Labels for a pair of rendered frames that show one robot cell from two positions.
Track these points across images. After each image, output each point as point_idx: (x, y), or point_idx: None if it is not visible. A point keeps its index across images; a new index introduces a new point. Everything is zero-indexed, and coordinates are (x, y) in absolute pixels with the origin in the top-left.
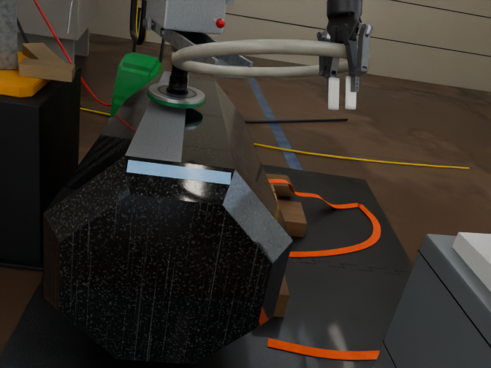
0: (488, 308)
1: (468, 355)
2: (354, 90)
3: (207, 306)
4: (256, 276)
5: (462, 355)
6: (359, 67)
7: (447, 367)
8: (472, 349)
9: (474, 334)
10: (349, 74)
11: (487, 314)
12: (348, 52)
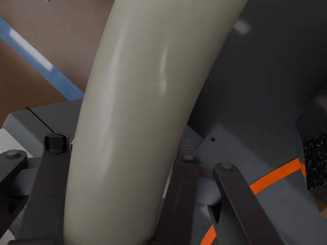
0: (35, 139)
1: (66, 122)
2: (68, 131)
3: None
4: (313, 126)
5: (75, 125)
6: (2, 158)
7: None
8: (61, 124)
9: (57, 130)
10: (56, 134)
11: (35, 133)
12: (40, 209)
